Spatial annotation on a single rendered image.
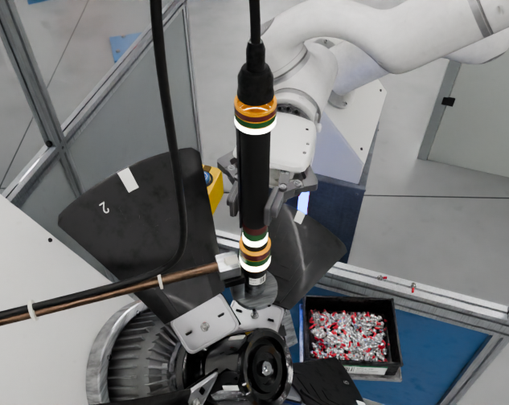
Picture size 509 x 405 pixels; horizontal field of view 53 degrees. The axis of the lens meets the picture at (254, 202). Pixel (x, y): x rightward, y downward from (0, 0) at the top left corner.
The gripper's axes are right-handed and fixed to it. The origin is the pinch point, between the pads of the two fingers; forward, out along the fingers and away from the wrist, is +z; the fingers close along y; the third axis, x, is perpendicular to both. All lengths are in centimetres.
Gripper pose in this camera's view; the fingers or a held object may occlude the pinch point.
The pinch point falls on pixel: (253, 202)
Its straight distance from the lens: 63.8
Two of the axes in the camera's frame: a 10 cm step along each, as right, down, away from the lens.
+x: 0.0, -6.6, -7.5
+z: -3.1, 7.2, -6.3
